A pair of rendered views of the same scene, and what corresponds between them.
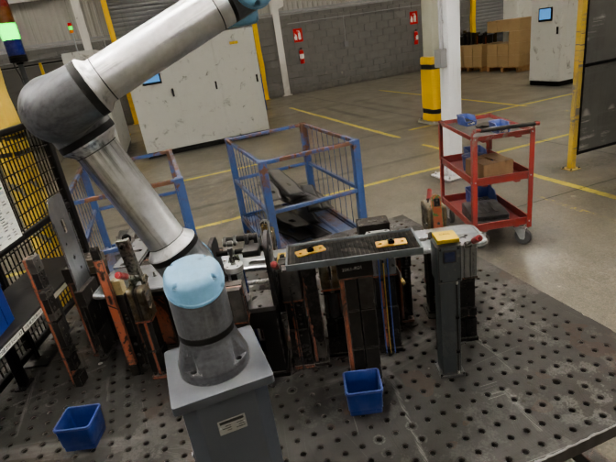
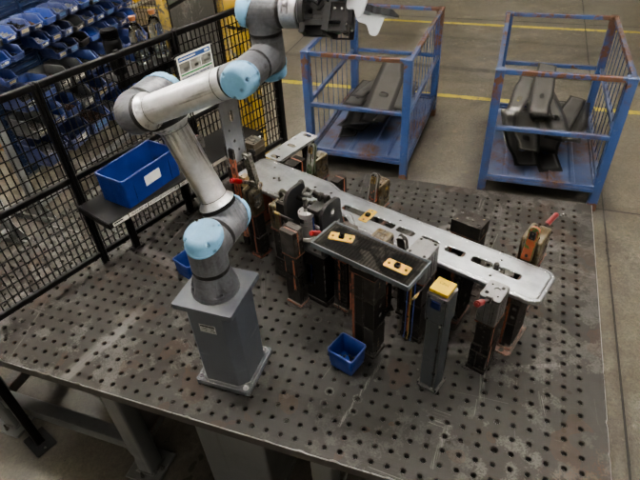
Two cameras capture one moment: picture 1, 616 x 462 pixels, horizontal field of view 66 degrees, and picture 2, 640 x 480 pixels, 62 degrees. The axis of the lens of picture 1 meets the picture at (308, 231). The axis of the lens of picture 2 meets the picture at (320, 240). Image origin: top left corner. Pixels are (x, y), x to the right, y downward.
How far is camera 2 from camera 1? 0.95 m
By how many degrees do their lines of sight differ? 37
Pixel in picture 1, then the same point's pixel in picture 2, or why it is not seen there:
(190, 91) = not seen: outside the picture
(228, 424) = (205, 328)
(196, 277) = (198, 240)
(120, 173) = (180, 152)
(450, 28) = not seen: outside the picture
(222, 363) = (206, 294)
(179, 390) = (184, 294)
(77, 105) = (130, 127)
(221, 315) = (210, 268)
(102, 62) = (146, 105)
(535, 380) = (479, 436)
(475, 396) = (421, 412)
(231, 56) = not seen: outside the picture
